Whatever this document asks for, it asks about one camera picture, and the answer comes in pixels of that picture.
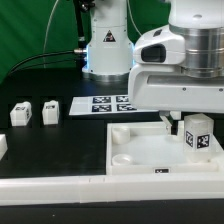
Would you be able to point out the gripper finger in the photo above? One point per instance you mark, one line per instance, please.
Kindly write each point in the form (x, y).
(167, 122)

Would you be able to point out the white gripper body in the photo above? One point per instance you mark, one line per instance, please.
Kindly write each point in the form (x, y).
(179, 69)

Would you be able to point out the white square table top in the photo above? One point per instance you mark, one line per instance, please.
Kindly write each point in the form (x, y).
(147, 147)

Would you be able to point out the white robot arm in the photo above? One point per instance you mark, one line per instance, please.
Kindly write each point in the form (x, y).
(109, 54)

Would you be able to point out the white marker sheet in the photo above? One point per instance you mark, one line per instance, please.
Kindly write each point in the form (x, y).
(106, 104)

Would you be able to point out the white block left edge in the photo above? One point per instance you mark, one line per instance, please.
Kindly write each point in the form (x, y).
(3, 145)

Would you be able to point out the white front fence wall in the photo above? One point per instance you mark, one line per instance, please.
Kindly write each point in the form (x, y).
(104, 188)

